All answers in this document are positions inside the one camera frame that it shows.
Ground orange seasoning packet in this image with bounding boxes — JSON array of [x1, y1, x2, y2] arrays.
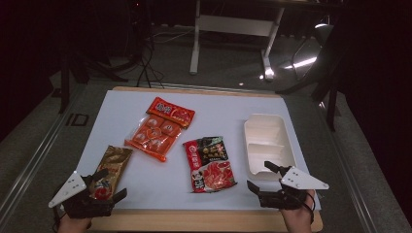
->
[[124, 96, 196, 163]]

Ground person's left hand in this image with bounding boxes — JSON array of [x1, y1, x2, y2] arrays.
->
[[57, 215, 91, 233]]

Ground black chair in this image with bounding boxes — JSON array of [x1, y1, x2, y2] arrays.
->
[[276, 22, 346, 132]]

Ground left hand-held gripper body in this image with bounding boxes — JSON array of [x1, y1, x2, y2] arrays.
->
[[48, 170, 115, 219]]

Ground red and black seasoning packet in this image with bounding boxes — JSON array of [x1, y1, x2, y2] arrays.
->
[[183, 136, 238, 194]]

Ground person's right hand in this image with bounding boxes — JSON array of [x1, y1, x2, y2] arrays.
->
[[281, 190, 317, 233]]

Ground black metal stand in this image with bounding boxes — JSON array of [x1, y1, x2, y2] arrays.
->
[[57, 48, 129, 115]]

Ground white metal desk frame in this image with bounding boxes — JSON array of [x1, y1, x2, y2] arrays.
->
[[189, 0, 286, 82]]

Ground black floor cables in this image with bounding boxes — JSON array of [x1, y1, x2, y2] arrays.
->
[[134, 30, 166, 89]]

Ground gold seasoning packet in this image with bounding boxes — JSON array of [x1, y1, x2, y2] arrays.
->
[[88, 145, 134, 201]]

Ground black wrist strap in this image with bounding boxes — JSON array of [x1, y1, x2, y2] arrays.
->
[[302, 193, 317, 225]]

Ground white plastic container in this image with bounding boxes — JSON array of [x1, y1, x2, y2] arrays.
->
[[243, 113, 297, 182]]

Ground white table mat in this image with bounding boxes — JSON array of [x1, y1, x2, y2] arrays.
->
[[76, 89, 322, 211]]

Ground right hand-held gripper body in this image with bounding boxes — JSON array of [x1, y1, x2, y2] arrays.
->
[[258, 166, 329, 210]]

